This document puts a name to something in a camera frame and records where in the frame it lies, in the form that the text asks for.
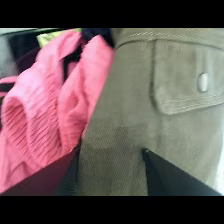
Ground olive green garment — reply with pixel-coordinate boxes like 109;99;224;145
77;28;224;197

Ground pink garment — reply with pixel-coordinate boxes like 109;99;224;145
0;29;116;194

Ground black garment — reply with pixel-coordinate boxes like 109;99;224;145
7;30;84;79

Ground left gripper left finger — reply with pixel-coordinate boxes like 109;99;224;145
0;145;81;197

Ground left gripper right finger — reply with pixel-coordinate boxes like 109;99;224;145
141;148;223;197

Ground yellow-green garment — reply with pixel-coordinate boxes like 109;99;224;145
35;28;83;48

